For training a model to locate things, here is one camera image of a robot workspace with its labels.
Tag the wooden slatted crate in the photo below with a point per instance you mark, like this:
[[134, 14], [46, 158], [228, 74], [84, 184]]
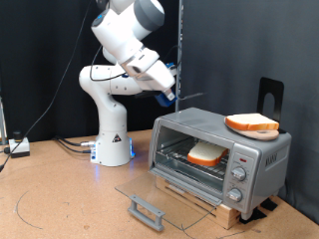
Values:
[[229, 215]]

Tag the metal frame post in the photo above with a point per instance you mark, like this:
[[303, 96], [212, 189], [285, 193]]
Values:
[[2, 122]]

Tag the white bread slice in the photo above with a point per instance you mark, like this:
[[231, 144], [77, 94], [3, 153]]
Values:
[[252, 122], [206, 153]]

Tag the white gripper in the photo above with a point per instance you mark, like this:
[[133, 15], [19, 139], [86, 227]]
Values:
[[154, 74]]

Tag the silver toaster oven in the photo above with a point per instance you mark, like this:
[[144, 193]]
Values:
[[265, 156]]

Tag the silver oven knob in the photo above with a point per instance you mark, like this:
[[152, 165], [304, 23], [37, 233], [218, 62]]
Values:
[[239, 174], [234, 195]]

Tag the black metal bookend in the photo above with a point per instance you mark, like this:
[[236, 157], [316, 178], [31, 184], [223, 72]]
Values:
[[265, 86]]

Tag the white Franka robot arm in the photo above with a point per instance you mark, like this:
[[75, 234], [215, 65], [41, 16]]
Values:
[[109, 146]]

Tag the vertical metal pole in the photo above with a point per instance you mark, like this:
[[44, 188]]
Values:
[[179, 20]]

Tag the black tape patch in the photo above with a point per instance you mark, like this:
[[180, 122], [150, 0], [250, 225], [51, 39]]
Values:
[[269, 204], [252, 215]]

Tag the black backdrop curtain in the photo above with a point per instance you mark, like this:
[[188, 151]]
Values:
[[33, 49]]

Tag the grey emergency stop box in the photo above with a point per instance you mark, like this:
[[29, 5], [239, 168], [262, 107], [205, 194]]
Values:
[[19, 147]]

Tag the grey backdrop curtain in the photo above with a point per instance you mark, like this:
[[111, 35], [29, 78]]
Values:
[[249, 49]]

